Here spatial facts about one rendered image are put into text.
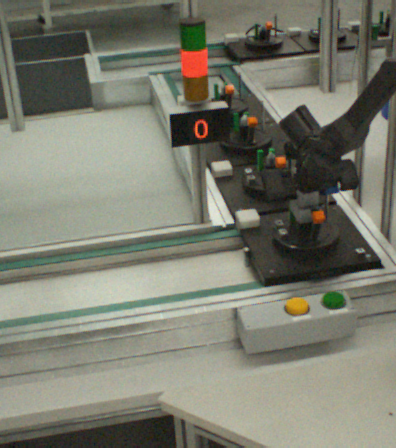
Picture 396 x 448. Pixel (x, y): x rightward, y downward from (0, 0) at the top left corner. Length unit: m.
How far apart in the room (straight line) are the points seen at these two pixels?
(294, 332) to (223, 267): 0.28
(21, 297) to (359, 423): 0.71
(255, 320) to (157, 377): 0.21
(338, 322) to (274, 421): 0.22
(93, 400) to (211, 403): 0.21
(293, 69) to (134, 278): 1.34
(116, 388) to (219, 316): 0.23
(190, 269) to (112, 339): 0.28
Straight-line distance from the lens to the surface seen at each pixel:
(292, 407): 1.35
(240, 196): 1.75
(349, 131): 1.31
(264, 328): 1.36
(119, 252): 1.62
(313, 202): 1.53
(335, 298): 1.41
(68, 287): 1.59
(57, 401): 1.41
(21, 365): 1.43
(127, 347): 1.42
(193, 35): 1.46
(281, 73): 2.71
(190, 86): 1.49
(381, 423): 1.34
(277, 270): 1.49
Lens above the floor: 1.79
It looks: 30 degrees down
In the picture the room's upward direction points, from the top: 3 degrees counter-clockwise
